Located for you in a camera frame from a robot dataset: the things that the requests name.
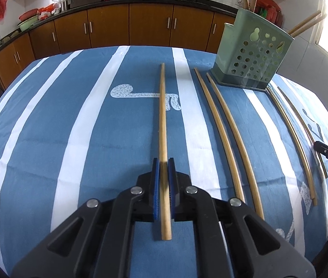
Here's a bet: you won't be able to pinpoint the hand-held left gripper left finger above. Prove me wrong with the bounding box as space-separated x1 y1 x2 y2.
10 158 161 278

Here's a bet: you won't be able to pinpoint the brown lower kitchen cabinets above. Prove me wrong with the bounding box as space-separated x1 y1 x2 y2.
0 2 237 108

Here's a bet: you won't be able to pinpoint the blue white striped tablecloth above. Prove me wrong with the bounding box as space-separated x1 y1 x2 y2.
0 46 328 278

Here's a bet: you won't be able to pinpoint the red bags above bottles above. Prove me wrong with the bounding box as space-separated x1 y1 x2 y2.
255 0 281 9

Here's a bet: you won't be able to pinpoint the green plastic basin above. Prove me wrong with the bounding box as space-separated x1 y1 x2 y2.
17 16 42 32

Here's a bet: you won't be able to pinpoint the green perforated chopstick holder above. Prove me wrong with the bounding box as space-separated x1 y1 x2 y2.
210 7 295 91

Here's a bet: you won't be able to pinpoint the black kitchen countertop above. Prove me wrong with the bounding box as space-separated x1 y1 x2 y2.
0 0 240 66

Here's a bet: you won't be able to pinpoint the red white plastic bag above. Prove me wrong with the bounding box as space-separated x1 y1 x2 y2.
38 3 56 21

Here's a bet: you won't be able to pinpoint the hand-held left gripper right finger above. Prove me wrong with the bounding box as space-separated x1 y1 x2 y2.
168 158 317 278

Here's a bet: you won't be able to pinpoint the red plastic basin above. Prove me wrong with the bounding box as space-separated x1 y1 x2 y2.
19 9 39 21

